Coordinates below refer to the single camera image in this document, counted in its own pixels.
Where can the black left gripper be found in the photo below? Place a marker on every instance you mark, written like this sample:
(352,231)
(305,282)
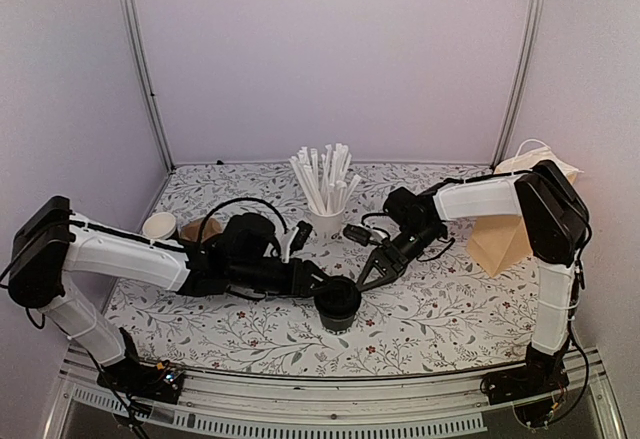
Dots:
(299,284)

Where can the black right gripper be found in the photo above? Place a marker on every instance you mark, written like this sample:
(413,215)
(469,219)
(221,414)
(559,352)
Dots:
(378,257)

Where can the black plastic cup lid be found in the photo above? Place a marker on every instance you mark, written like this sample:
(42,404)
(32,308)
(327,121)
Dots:
(344,299)

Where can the black and white coffee cup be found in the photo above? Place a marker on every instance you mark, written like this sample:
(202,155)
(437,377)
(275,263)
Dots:
(337,324)

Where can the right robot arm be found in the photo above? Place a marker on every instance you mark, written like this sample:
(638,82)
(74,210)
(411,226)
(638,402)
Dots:
(557,226)

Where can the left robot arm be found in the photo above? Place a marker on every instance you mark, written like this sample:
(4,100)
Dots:
(56,245)

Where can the white paper straw cup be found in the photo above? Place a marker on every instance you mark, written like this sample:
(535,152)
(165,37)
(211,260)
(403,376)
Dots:
(327,225)

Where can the paper-wrapped straws bundle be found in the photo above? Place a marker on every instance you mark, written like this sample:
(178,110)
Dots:
(322,175)

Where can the brown cardboard cup carrier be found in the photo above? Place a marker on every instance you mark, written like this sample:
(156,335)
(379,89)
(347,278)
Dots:
(200,229)

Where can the brown paper bag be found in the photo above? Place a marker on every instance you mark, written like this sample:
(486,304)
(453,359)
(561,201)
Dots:
(499,242)

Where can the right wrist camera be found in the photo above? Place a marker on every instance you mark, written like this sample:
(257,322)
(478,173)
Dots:
(364,235)

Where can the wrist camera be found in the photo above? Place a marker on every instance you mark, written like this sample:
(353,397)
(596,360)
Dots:
(364,235)
(295,240)

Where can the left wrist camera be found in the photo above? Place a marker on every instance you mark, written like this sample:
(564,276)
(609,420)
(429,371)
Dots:
(295,240)

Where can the aluminium front rail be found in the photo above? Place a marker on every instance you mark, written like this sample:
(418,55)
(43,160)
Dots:
(219,404)

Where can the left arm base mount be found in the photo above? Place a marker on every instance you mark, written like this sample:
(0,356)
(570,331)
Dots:
(162,382)

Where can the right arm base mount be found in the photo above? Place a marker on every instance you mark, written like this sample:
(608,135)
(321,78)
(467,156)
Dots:
(540,374)

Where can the left aluminium corner post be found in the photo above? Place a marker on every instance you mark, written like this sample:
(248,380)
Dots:
(133,30)

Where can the aluminium corner post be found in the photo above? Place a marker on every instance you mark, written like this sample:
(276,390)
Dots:
(533,16)
(133,30)

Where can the right aluminium corner post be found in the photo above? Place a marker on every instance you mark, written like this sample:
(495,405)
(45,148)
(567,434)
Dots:
(533,16)

